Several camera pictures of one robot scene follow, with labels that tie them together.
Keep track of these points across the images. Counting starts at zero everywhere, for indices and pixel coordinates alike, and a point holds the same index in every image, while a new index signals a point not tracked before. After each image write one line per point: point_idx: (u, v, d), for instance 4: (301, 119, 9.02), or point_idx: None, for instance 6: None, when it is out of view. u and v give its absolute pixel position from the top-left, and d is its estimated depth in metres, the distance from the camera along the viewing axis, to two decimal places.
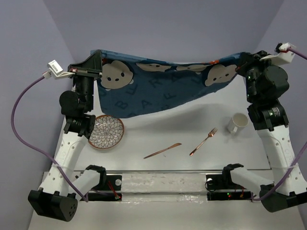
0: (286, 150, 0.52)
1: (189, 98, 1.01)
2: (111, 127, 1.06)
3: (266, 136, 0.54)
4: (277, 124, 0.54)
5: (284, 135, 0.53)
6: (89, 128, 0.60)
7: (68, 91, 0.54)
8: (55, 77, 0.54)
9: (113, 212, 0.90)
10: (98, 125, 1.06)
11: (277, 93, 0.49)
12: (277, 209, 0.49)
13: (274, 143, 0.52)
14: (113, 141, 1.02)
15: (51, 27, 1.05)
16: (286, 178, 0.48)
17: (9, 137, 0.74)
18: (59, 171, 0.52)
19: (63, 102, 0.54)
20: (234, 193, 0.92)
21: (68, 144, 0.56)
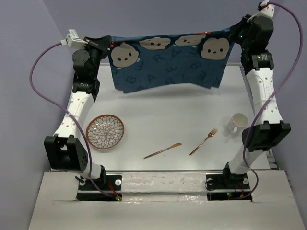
0: (267, 86, 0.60)
1: (190, 71, 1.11)
2: (111, 127, 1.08)
3: (252, 77, 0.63)
4: (264, 66, 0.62)
5: (267, 75, 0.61)
6: (96, 91, 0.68)
7: (82, 51, 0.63)
8: (71, 41, 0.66)
9: (111, 213, 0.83)
10: (99, 125, 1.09)
11: (263, 34, 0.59)
12: (254, 140, 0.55)
13: (257, 81, 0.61)
14: (113, 141, 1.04)
15: (52, 31, 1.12)
16: (262, 109, 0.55)
17: (16, 127, 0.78)
18: (72, 119, 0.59)
19: (76, 59, 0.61)
20: (234, 193, 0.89)
21: (78, 100, 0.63)
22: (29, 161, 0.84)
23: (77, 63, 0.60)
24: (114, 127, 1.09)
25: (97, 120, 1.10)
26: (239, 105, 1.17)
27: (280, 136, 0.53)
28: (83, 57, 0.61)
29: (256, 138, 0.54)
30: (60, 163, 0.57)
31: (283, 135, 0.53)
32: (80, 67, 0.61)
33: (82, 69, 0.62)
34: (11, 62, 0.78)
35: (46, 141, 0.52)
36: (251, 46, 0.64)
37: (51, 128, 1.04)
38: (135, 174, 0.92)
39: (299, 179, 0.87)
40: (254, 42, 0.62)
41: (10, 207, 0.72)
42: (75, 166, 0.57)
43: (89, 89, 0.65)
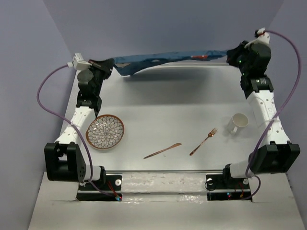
0: (269, 108, 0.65)
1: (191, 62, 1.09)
2: (111, 127, 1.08)
3: (253, 99, 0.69)
4: (264, 89, 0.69)
5: (268, 97, 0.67)
6: (97, 108, 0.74)
7: (87, 72, 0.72)
8: (76, 63, 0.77)
9: (112, 213, 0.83)
10: (99, 125, 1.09)
11: (260, 60, 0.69)
12: (262, 164, 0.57)
13: (259, 103, 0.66)
14: (113, 141, 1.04)
15: (53, 31, 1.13)
16: (268, 129, 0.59)
17: (18, 126, 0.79)
18: (74, 129, 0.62)
19: (81, 78, 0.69)
20: (234, 193, 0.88)
21: (80, 113, 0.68)
22: (29, 161, 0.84)
23: (82, 82, 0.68)
24: (114, 127, 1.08)
25: (97, 120, 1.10)
26: (239, 105, 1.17)
27: (290, 159, 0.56)
28: (88, 76, 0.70)
29: (265, 161, 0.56)
30: (58, 172, 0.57)
31: (293, 158, 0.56)
32: (84, 85, 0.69)
33: (86, 87, 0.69)
34: (11, 63, 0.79)
35: (47, 147, 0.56)
36: (251, 71, 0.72)
37: (51, 129, 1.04)
38: (135, 174, 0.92)
39: (299, 179, 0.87)
40: (254, 67, 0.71)
41: (10, 207, 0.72)
42: (73, 175, 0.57)
43: (92, 105, 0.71)
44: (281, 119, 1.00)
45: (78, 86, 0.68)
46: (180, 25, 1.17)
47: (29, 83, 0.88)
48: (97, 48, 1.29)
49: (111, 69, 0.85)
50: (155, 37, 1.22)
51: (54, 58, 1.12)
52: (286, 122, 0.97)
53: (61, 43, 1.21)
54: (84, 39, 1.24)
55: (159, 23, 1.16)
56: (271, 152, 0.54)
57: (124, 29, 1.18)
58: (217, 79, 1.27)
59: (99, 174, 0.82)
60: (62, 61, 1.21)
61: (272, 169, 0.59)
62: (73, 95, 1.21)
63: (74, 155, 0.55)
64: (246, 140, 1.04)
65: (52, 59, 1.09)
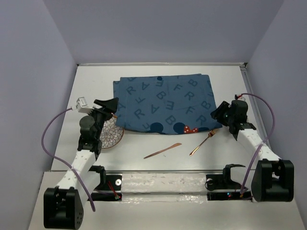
0: (253, 135, 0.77)
1: (189, 101, 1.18)
2: (111, 127, 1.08)
3: (242, 137, 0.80)
4: (248, 128, 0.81)
5: (253, 133, 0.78)
6: (98, 151, 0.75)
7: (87, 116, 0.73)
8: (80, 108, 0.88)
9: (112, 213, 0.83)
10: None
11: (240, 110, 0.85)
12: (265, 178, 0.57)
13: (246, 135, 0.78)
14: (113, 141, 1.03)
15: (52, 29, 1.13)
16: (257, 151, 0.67)
17: (17, 124, 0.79)
18: (73, 173, 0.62)
19: (82, 123, 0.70)
20: (233, 193, 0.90)
21: (81, 157, 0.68)
22: (29, 161, 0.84)
23: (84, 127, 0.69)
24: (113, 128, 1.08)
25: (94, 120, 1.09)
26: None
27: (287, 174, 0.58)
28: (89, 121, 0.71)
29: (265, 175, 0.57)
30: (54, 219, 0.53)
31: (290, 173, 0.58)
32: (86, 131, 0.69)
33: (88, 132, 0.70)
34: (10, 61, 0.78)
35: (45, 193, 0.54)
36: (237, 119, 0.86)
37: (51, 129, 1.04)
38: (135, 174, 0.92)
39: (298, 179, 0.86)
40: (236, 116, 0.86)
41: (9, 207, 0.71)
42: (67, 224, 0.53)
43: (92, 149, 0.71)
44: (282, 119, 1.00)
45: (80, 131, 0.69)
46: (180, 24, 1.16)
47: (29, 83, 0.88)
48: (96, 48, 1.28)
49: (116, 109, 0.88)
50: (154, 36, 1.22)
51: (54, 58, 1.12)
52: (286, 122, 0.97)
53: (61, 43, 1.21)
54: (83, 38, 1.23)
55: (159, 23, 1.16)
56: (265, 165, 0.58)
57: (123, 29, 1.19)
58: (217, 80, 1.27)
59: (100, 178, 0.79)
60: (62, 60, 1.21)
61: (276, 192, 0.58)
62: (73, 95, 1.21)
63: (73, 199, 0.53)
64: None
65: (52, 59, 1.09)
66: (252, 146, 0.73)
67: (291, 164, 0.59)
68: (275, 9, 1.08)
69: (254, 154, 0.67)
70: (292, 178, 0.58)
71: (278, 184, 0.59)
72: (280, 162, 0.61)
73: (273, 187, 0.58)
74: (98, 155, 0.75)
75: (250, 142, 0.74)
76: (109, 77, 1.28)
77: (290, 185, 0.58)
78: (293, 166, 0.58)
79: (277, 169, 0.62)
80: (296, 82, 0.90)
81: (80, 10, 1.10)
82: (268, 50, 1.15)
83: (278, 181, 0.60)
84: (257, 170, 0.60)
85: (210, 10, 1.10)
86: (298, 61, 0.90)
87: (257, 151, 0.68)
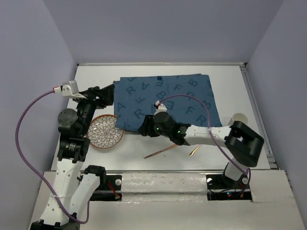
0: (197, 130, 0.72)
1: (189, 101, 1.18)
2: (111, 127, 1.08)
3: (191, 139, 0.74)
4: (187, 128, 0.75)
5: (194, 128, 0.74)
6: (83, 151, 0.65)
7: (68, 111, 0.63)
8: (70, 94, 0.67)
9: (111, 213, 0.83)
10: (99, 124, 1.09)
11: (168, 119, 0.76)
12: (242, 148, 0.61)
13: (193, 134, 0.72)
14: (113, 141, 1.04)
15: (52, 29, 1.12)
16: (216, 138, 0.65)
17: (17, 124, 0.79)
18: (57, 203, 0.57)
19: (62, 120, 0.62)
20: (234, 193, 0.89)
21: (64, 173, 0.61)
22: (29, 161, 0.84)
23: (63, 126, 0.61)
24: (113, 128, 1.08)
25: (94, 121, 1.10)
26: (238, 106, 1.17)
27: (245, 131, 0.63)
28: (70, 118, 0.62)
29: (239, 147, 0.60)
30: None
31: (245, 127, 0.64)
32: (65, 130, 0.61)
33: (66, 131, 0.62)
34: (10, 61, 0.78)
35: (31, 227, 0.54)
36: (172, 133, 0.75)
37: (51, 129, 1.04)
38: (135, 174, 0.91)
39: (299, 179, 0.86)
40: (170, 130, 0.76)
41: (9, 207, 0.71)
42: None
43: (76, 151, 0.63)
44: (282, 119, 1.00)
45: (59, 130, 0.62)
46: (180, 24, 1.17)
47: (29, 82, 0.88)
48: (96, 48, 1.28)
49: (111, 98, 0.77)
50: (154, 36, 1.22)
51: (54, 57, 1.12)
52: (286, 122, 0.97)
53: (61, 43, 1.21)
54: (83, 38, 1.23)
55: (159, 23, 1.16)
56: (232, 141, 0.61)
57: (123, 29, 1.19)
58: (217, 80, 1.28)
59: (98, 179, 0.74)
60: (62, 60, 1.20)
61: (256, 148, 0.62)
62: None
63: None
64: None
65: (52, 58, 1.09)
66: (205, 138, 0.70)
67: (240, 122, 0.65)
68: (275, 9, 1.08)
69: (216, 141, 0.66)
70: (249, 128, 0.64)
71: (248, 141, 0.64)
72: (233, 127, 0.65)
73: (251, 146, 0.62)
74: (84, 155, 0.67)
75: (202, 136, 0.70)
76: (109, 77, 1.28)
77: (253, 133, 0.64)
78: (241, 121, 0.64)
79: (235, 133, 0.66)
80: (296, 81, 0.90)
81: (80, 11, 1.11)
82: (267, 50, 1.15)
83: (244, 140, 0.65)
84: (231, 150, 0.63)
85: (210, 10, 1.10)
86: (298, 60, 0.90)
87: (216, 140, 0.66)
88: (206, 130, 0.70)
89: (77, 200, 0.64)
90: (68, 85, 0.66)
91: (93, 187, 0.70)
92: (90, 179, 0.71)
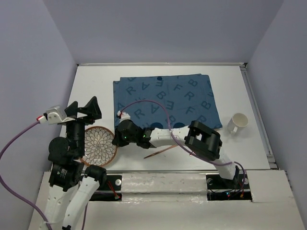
0: (161, 132, 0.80)
1: (189, 101, 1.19)
2: (99, 139, 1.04)
3: (156, 141, 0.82)
4: (151, 132, 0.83)
5: (158, 131, 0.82)
6: (75, 177, 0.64)
7: (59, 139, 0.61)
8: (59, 121, 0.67)
9: (111, 214, 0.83)
10: (86, 144, 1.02)
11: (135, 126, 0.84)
12: (199, 145, 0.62)
13: (157, 138, 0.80)
14: (110, 148, 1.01)
15: (52, 29, 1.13)
16: (175, 138, 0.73)
17: (17, 125, 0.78)
18: (48, 227, 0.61)
19: (53, 148, 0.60)
20: (234, 193, 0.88)
21: (54, 199, 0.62)
22: (29, 162, 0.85)
23: (53, 156, 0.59)
24: (102, 138, 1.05)
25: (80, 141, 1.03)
26: (237, 106, 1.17)
27: (202, 128, 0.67)
28: (60, 149, 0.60)
29: (197, 144, 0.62)
30: None
31: (202, 125, 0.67)
32: (56, 161, 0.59)
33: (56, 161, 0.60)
34: (10, 62, 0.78)
35: None
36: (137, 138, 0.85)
37: (51, 129, 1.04)
38: (135, 174, 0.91)
39: (299, 179, 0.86)
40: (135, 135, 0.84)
41: (9, 209, 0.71)
42: None
43: (67, 178, 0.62)
44: (282, 119, 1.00)
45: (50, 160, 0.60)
46: (180, 24, 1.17)
47: (28, 82, 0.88)
48: (96, 48, 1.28)
49: (99, 112, 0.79)
50: (154, 36, 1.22)
51: (54, 57, 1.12)
52: (286, 122, 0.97)
53: (61, 43, 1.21)
54: (83, 37, 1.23)
55: (159, 23, 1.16)
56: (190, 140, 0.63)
57: (123, 28, 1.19)
58: (216, 80, 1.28)
59: (97, 184, 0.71)
60: (62, 60, 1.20)
61: (214, 143, 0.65)
62: (73, 95, 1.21)
63: None
64: (245, 139, 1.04)
65: (52, 58, 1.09)
66: (168, 140, 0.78)
67: (196, 121, 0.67)
68: (275, 9, 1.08)
69: (178, 141, 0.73)
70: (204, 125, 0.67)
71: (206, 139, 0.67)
72: (191, 126, 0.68)
73: (208, 143, 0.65)
74: (76, 180, 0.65)
75: (164, 138, 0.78)
76: (109, 77, 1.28)
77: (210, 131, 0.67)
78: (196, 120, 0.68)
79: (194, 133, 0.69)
80: (296, 81, 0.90)
81: (80, 11, 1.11)
82: (267, 50, 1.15)
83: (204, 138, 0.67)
84: (192, 148, 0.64)
85: (210, 10, 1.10)
86: (298, 61, 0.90)
87: (177, 140, 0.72)
88: (168, 132, 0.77)
89: (73, 210, 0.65)
90: (56, 111, 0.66)
91: (90, 193, 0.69)
92: (88, 185, 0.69)
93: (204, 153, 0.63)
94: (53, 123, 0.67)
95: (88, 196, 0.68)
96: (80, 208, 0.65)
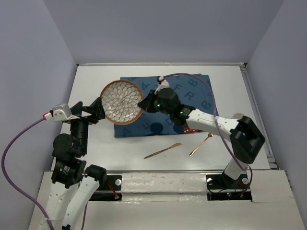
0: (203, 116, 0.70)
1: (189, 101, 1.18)
2: (126, 94, 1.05)
3: (191, 123, 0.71)
4: (191, 111, 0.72)
5: (198, 112, 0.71)
6: (77, 175, 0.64)
7: (65, 135, 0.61)
8: (64, 118, 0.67)
9: (111, 213, 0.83)
10: (110, 95, 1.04)
11: (173, 100, 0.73)
12: (244, 142, 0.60)
13: (196, 120, 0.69)
14: (133, 109, 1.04)
15: (52, 29, 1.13)
16: (219, 127, 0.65)
17: (17, 125, 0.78)
18: (48, 225, 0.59)
19: (57, 145, 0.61)
20: (233, 193, 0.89)
21: (56, 196, 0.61)
22: (29, 162, 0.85)
23: (57, 152, 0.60)
24: (129, 94, 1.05)
25: (104, 94, 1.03)
26: (238, 106, 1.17)
27: (252, 127, 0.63)
28: (64, 145, 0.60)
29: (242, 142, 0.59)
30: None
31: (253, 124, 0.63)
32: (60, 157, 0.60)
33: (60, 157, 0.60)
34: (10, 62, 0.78)
35: None
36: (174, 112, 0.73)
37: (51, 129, 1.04)
38: (135, 174, 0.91)
39: (299, 180, 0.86)
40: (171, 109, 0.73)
41: (9, 208, 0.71)
42: None
43: (69, 175, 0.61)
44: (282, 119, 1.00)
45: (53, 155, 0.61)
46: (180, 24, 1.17)
47: (28, 82, 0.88)
48: (96, 48, 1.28)
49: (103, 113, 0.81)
50: (154, 36, 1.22)
51: (54, 57, 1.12)
52: (286, 122, 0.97)
53: (61, 43, 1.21)
54: (83, 37, 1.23)
55: (159, 23, 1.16)
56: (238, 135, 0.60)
57: (123, 28, 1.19)
58: (217, 80, 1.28)
59: (98, 184, 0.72)
60: (62, 60, 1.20)
61: (256, 146, 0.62)
62: (73, 95, 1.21)
63: None
64: None
65: (52, 58, 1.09)
66: (208, 125, 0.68)
67: (250, 118, 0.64)
68: (275, 9, 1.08)
69: (221, 132, 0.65)
70: (255, 126, 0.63)
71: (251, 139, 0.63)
72: (241, 121, 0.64)
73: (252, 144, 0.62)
74: (78, 178, 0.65)
75: (205, 122, 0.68)
76: (109, 77, 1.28)
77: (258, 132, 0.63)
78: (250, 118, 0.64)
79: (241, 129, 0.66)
80: (296, 82, 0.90)
81: (80, 11, 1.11)
82: (267, 50, 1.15)
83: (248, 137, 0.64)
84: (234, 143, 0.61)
85: (209, 10, 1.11)
86: (298, 61, 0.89)
87: (219, 129, 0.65)
88: (212, 117, 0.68)
89: (73, 209, 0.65)
90: (61, 109, 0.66)
91: (90, 193, 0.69)
92: (88, 185, 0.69)
93: (244, 152, 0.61)
94: (58, 120, 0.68)
95: (88, 196, 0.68)
96: (80, 207, 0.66)
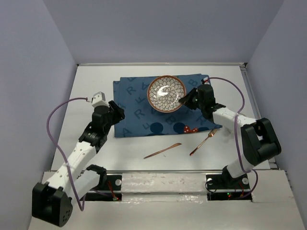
0: (226, 111, 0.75)
1: None
2: (171, 89, 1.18)
3: (216, 117, 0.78)
4: (220, 108, 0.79)
5: (225, 109, 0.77)
6: (100, 143, 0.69)
7: (105, 107, 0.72)
8: (99, 99, 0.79)
9: (111, 213, 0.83)
10: (160, 86, 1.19)
11: (209, 94, 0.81)
12: (253, 138, 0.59)
13: (220, 114, 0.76)
14: (174, 103, 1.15)
15: (52, 29, 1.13)
16: (237, 121, 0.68)
17: (17, 125, 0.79)
18: (66, 171, 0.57)
19: (97, 109, 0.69)
20: (234, 193, 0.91)
21: (80, 151, 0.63)
22: (29, 162, 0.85)
23: (97, 113, 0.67)
24: (175, 90, 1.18)
25: (157, 82, 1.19)
26: (238, 106, 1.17)
27: (269, 130, 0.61)
28: (104, 110, 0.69)
29: (251, 137, 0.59)
30: (41, 214, 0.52)
31: (270, 127, 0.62)
32: (96, 118, 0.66)
33: (96, 120, 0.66)
34: (10, 62, 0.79)
35: (35, 187, 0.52)
36: (206, 105, 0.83)
37: (51, 129, 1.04)
38: (135, 174, 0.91)
39: (299, 180, 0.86)
40: (206, 101, 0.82)
41: (9, 207, 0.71)
42: (53, 220, 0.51)
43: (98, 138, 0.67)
44: (282, 119, 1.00)
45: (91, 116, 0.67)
46: (180, 24, 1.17)
47: (28, 82, 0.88)
48: (96, 48, 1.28)
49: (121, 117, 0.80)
50: (154, 37, 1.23)
51: (54, 57, 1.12)
52: (286, 122, 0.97)
53: (61, 43, 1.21)
54: (83, 37, 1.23)
55: (159, 23, 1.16)
56: (249, 129, 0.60)
57: (123, 28, 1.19)
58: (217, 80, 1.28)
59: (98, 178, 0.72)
60: (62, 60, 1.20)
61: (267, 149, 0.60)
62: (73, 94, 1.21)
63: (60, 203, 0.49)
64: None
65: (52, 58, 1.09)
66: (229, 120, 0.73)
67: (268, 120, 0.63)
68: (274, 10, 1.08)
69: (236, 126, 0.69)
70: (273, 130, 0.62)
71: (264, 142, 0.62)
72: (259, 122, 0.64)
73: (263, 146, 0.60)
74: (100, 147, 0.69)
75: (226, 116, 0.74)
76: (109, 77, 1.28)
77: (275, 138, 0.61)
78: (270, 121, 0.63)
79: (257, 130, 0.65)
80: (296, 82, 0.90)
81: (80, 11, 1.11)
82: (267, 50, 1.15)
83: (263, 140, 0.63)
84: (244, 137, 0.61)
85: (209, 10, 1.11)
86: (298, 61, 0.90)
87: (236, 123, 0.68)
88: (234, 114, 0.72)
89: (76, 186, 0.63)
90: (100, 93, 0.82)
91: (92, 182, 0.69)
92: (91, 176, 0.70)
93: (251, 149, 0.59)
94: (94, 103, 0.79)
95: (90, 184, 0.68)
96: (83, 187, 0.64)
